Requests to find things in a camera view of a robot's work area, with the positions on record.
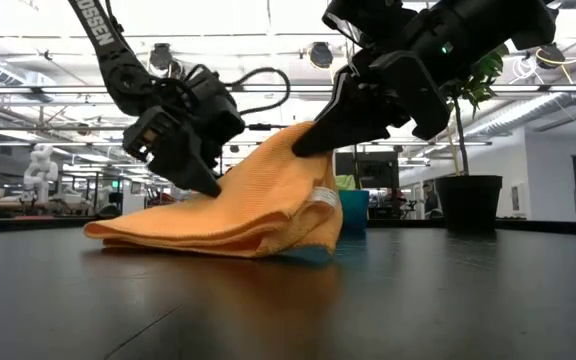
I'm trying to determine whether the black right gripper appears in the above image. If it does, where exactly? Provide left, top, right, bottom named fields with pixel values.
left=291, top=0, right=559, bottom=158

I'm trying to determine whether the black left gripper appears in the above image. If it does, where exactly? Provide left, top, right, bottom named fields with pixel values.
left=146, top=64, right=247, bottom=199

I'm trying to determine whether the orange microfiber towel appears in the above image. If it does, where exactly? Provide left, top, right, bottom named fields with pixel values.
left=83, top=120, right=345, bottom=260

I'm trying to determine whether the black cabinet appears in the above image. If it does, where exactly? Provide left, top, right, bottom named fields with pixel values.
left=335, top=152, right=400, bottom=190

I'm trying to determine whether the green leafy plant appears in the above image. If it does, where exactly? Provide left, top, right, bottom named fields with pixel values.
left=440, top=43, right=511, bottom=176

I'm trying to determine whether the person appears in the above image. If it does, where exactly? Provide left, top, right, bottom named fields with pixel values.
left=420, top=182, right=440, bottom=219

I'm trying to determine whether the blue plastic bin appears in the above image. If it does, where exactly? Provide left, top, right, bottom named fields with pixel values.
left=337, top=188, right=371, bottom=234

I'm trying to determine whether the black plant pot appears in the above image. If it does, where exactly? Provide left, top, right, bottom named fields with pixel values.
left=435, top=174, right=504, bottom=233

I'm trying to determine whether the white robot figure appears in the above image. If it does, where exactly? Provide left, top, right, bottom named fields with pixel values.
left=22, top=144, right=60, bottom=204

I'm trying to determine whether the long ceiling light bar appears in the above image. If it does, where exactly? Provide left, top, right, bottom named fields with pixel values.
left=0, top=84, right=576, bottom=95

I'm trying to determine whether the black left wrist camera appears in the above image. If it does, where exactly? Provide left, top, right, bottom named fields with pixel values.
left=121, top=106, right=179, bottom=162

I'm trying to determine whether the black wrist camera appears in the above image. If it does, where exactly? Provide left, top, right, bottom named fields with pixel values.
left=321, top=0, right=419, bottom=51
left=121, top=106, right=179, bottom=162

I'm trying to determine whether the black ceiling cable reel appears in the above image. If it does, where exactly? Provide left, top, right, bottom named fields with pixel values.
left=147, top=43, right=187, bottom=81
left=536, top=43, right=567, bottom=70
left=309, top=42, right=335, bottom=70

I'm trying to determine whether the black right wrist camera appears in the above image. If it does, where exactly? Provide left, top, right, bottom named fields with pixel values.
left=321, top=0, right=419, bottom=51

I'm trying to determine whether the white ventilation duct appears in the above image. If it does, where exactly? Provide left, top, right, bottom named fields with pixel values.
left=462, top=92, right=576, bottom=139

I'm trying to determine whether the black aluminium table frame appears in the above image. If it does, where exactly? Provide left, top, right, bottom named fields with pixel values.
left=0, top=215, right=576, bottom=237

